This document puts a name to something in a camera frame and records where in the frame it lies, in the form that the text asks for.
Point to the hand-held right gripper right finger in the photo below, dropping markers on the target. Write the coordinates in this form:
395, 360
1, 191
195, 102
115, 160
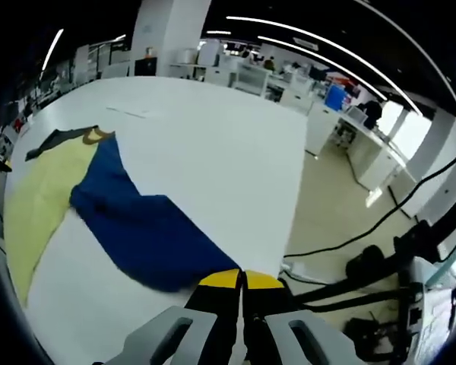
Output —
270, 331

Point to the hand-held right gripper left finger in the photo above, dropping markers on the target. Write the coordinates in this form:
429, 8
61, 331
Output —
175, 338

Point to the yellow blue grey garment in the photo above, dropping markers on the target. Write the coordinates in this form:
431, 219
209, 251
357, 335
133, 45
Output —
144, 228

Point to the black tripod stand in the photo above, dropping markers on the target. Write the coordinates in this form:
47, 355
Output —
346, 296

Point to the black equipment bag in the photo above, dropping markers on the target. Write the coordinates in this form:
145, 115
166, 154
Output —
365, 262

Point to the white equipment box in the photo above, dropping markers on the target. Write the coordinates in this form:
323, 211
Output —
416, 296

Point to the black low cabinet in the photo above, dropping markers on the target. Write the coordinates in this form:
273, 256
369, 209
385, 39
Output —
146, 67

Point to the white office desk row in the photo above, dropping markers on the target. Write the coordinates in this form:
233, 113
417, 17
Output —
372, 152

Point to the white square pillar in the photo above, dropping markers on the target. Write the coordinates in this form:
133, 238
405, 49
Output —
171, 38

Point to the white lab cabinet row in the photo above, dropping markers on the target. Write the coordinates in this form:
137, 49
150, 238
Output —
258, 80

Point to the short ceiling light strip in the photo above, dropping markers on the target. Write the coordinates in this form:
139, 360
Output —
323, 62

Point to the long ceiling light strip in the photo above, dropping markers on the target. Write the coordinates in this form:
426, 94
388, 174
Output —
327, 45

